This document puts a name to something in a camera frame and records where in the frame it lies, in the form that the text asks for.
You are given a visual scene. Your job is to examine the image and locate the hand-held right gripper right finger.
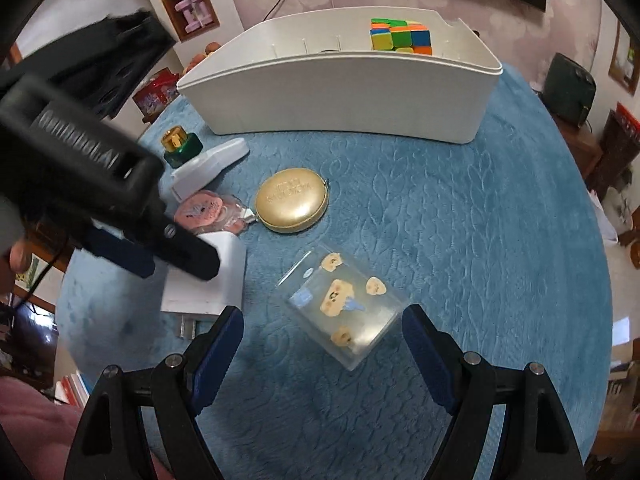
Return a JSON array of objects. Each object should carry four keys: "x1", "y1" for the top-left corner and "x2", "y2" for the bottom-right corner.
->
[{"x1": 401, "y1": 304, "x2": 586, "y2": 480}]

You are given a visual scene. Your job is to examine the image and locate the red tissue box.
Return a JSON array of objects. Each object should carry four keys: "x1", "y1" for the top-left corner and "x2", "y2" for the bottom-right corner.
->
[{"x1": 132, "y1": 67, "x2": 180, "y2": 116}]

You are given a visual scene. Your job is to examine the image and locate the gold round compact case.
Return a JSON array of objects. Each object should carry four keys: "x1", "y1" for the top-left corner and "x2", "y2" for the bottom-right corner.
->
[{"x1": 255, "y1": 167, "x2": 330, "y2": 233}]

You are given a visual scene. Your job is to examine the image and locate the green jar gold lid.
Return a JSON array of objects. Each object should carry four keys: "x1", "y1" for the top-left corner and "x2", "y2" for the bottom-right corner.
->
[{"x1": 160, "y1": 128, "x2": 202, "y2": 168}]

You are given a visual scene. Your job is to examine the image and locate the white plastic bag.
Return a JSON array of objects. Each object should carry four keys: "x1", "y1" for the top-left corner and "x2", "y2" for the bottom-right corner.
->
[{"x1": 587, "y1": 190, "x2": 621, "y2": 246}]

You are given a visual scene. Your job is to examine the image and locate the pink dumbbell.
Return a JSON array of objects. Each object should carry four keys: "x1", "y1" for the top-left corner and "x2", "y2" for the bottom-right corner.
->
[
  {"x1": 174, "y1": 0, "x2": 198, "y2": 33},
  {"x1": 187, "y1": 0, "x2": 213, "y2": 26}
]

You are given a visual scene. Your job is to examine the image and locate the stack of books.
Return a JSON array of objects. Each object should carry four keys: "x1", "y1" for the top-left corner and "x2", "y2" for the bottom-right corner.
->
[{"x1": 54, "y1": 370, "x2": 95, "y2": 407}]

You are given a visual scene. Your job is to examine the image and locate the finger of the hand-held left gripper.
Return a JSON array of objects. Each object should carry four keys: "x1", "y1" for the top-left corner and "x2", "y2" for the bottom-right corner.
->
[
  {"x1": 87, "y1": 226, "x2": 156, "y2": 280},
  {"x1": 145, "y1": 210, "x2": 222, "y2": 282}
]

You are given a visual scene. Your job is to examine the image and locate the blue fluffy blanket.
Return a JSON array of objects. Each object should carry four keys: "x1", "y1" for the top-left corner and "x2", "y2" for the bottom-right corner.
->
[{"x1": 55, "y1": 62, "x2": 613, "y2": 480}]

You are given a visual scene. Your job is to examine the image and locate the white plastic storage box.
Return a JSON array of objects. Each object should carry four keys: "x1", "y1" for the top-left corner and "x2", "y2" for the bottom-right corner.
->
[{"x1": 177, "y1": 6, "x2": 503, "y2": 145}]

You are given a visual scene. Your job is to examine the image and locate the pink correction tape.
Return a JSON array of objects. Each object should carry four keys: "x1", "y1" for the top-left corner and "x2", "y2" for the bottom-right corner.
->
[{"x1": 173, "y1": 190, "x2": 258, "y2": 236}]

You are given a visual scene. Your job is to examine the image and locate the pink fleece garment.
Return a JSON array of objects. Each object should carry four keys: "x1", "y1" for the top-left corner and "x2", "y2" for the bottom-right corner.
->
[{"x1": 0, "y1": 375, "x2": 171, "y2": 480}]

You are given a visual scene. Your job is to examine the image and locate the white charger plug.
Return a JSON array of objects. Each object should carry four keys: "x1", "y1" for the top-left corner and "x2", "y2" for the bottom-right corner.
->
[{"x1": 160, "y1": 232, "x2": 247, "y2": 338}]

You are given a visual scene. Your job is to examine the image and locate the black television cable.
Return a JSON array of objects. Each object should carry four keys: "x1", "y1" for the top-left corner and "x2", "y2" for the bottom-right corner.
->
[{"x1": 262, "y1": 0, "x2": 296, "y2": 21}]

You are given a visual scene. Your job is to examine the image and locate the person's left hand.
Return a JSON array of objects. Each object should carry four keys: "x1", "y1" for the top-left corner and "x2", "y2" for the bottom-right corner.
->
[{"x1": 9, "y1": 237, "x2": 40, "y2": 282}]

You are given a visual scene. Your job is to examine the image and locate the clear plastic box bear stickers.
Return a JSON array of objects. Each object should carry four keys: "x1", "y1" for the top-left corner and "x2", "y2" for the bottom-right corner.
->
[{"x1": 276, "y1": 243, "x2": 405, "y2": 372}]

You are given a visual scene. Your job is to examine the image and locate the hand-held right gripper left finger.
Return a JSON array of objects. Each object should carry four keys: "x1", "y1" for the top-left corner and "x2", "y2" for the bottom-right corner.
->
[{"x1": 64, "y1": 305, "x2": 246, "y2": 480}]

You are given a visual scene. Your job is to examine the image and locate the colourful puzzle cube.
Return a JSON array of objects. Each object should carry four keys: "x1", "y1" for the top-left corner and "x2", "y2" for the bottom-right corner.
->
[{"x1": 370, "y1": 17, "x2": 433, "y2": 56}]

